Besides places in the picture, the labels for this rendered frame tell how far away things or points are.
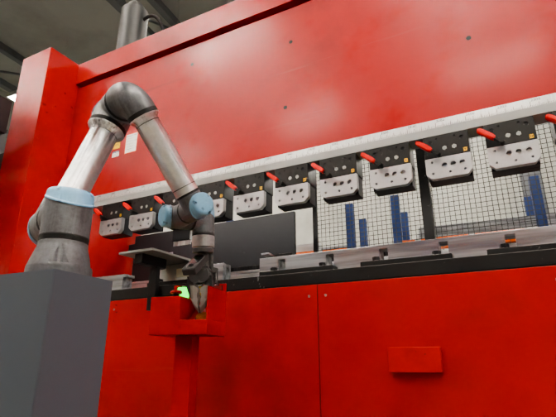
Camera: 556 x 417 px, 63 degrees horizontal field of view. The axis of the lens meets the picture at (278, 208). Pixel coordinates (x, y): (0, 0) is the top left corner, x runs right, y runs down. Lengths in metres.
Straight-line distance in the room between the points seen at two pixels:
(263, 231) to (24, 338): 1.58
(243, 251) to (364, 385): 1.24
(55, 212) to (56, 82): 1.83
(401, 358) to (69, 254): 0.95
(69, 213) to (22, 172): 1.54
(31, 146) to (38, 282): 1.68
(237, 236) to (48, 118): 1.24
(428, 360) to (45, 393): 0.98
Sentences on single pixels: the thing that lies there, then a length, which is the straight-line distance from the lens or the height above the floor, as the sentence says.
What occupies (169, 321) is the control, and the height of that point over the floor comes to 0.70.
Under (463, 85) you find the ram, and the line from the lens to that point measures 1.80.
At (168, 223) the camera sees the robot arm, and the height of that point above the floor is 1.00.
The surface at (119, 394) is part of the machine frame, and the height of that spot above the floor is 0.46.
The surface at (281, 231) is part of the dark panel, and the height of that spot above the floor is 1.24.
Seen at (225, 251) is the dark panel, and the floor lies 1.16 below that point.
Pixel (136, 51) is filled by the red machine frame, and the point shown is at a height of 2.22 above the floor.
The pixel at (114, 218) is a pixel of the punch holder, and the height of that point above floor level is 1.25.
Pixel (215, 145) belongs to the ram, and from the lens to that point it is 2.12.
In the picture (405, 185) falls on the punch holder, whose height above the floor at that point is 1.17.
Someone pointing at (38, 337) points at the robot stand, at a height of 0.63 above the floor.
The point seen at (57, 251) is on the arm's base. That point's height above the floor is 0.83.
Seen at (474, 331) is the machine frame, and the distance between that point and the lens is 1.43.
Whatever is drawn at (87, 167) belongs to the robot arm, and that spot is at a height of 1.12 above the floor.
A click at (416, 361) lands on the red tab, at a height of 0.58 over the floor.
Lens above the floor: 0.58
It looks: 19 degrees up
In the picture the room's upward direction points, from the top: straight up
